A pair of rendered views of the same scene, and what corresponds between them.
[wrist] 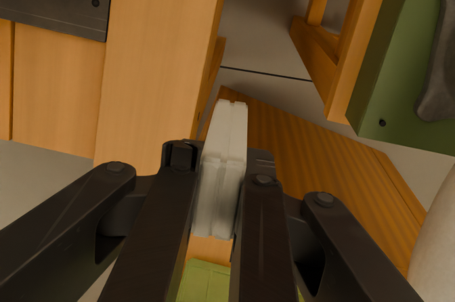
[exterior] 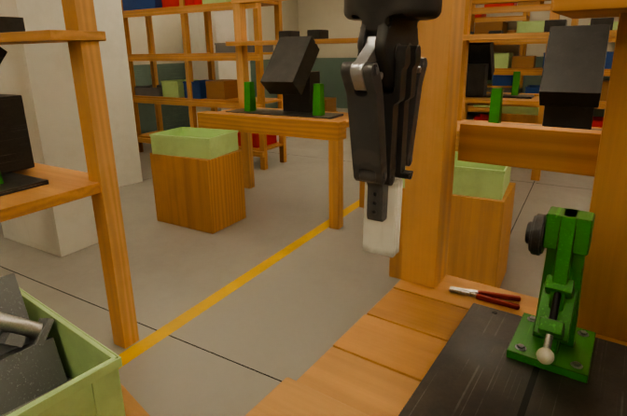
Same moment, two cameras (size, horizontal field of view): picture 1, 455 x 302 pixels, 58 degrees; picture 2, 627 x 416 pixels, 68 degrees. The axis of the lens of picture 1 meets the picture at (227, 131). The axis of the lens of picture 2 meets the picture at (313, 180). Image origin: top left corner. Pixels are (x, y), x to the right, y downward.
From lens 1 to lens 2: 0.37 m
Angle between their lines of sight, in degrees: 64
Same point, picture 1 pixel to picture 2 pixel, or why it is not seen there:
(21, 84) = (372, 367)
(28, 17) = (424, 385)
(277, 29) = not seen: outside the picture
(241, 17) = not seen: outside the picture
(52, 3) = (432, 403)
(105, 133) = (313, 395)
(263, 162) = (383, 206)
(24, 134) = (333, 353)
